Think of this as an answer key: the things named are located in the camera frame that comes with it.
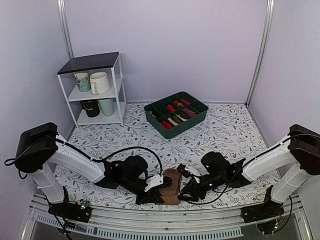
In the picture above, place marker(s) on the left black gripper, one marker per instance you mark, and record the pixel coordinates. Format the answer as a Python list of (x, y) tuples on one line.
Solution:
[(153, 194)]

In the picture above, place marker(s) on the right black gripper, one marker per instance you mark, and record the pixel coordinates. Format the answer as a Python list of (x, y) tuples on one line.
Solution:
[(194, 190)]

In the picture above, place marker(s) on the brown ribbed sock pair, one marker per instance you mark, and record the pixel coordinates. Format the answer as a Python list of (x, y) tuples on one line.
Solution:
[(170, 194)]

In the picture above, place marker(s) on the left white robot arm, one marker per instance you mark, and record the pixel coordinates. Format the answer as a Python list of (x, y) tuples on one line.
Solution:
[(42, 144)]

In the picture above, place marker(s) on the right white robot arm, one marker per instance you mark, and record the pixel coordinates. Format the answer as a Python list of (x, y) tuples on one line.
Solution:
[(300, 148)]

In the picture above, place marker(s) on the red rolled sock front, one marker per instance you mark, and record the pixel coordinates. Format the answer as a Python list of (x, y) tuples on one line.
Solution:
[(166, 125)]

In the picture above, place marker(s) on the red rolled sock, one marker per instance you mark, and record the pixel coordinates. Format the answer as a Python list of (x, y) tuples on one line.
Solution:
[(171, 108), (166, 125)]

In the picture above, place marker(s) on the floral table mat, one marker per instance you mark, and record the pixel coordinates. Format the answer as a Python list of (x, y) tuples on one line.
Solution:
[(228, 129)]

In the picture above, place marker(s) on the beige sock in box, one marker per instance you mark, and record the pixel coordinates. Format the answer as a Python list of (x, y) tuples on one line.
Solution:
[(172, 122)]

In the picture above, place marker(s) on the dark brown sock in box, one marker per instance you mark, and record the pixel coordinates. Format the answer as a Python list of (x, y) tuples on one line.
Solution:
[(184, 115)]

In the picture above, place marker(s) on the maroon sock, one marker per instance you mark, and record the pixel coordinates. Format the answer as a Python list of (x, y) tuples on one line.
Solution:
[(189, 112)]

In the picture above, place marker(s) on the green divided sock box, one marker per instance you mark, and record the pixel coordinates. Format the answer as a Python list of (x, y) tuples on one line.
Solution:
[(157, 111)]

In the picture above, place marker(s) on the mint green mug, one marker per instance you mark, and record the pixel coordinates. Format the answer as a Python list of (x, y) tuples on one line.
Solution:
[(106, 106)]

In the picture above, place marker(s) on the red rolled sock middle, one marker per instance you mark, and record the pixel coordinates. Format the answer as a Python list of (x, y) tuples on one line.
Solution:
[(171, 108)]

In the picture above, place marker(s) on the orange striped sock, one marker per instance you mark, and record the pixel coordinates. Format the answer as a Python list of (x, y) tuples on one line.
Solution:
[(179, 104)]

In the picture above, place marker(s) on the red sock back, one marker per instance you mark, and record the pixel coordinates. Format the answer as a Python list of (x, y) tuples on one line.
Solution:
[(185, 101)]

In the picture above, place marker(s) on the black mug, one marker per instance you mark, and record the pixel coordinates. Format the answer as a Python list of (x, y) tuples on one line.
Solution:
[(91, 107)]

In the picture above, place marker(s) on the white ceramic mug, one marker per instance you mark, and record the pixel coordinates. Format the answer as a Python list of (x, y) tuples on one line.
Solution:
[(99, 83)]

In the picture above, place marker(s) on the white shelf black top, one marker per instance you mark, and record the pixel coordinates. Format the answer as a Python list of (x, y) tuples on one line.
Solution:
[(103, 62)]

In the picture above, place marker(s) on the teal patterned mug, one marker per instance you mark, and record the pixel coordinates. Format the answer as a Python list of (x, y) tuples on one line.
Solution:
[(82, 80)]

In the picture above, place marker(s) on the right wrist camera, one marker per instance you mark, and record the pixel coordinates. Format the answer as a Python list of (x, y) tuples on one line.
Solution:
[(188, 171)]

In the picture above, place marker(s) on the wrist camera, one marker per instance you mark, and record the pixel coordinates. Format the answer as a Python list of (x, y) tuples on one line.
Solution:
[(157, 181), (188, 171)]

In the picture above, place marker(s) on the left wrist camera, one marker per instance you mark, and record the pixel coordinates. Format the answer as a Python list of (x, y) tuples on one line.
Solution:
[(157, 181)]

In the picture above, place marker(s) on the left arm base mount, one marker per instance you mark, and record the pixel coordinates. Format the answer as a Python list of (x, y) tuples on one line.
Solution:
[(78, 211)]

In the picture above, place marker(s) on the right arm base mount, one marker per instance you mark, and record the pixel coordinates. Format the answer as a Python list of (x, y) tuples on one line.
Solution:
[(265, 210)]

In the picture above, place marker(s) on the aluminium front rail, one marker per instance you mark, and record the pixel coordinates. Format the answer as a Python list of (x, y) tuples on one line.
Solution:
[(115, 216)]

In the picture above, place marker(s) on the left corner metal post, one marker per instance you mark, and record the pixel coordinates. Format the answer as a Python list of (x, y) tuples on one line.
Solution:
[(62, 13)]

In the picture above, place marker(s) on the corner metal post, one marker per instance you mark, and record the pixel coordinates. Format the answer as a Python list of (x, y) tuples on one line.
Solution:
[(270, 4), (62, 13)]

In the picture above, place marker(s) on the right corner metal post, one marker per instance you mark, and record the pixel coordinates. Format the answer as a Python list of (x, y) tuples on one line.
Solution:
[(270, 4)]

